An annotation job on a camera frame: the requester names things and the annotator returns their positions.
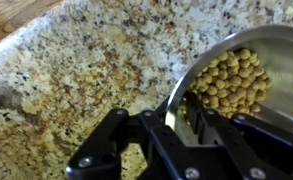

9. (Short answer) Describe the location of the stainless steel bowl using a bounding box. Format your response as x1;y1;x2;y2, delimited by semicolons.
165;24;293;140

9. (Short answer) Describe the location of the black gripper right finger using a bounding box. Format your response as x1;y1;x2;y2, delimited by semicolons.
184;93;293;180

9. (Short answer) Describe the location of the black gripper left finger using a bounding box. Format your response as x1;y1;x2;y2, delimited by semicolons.
65;107;202;180

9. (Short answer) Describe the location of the pile of tan beans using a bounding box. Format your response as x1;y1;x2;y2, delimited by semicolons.
187;48;274;120

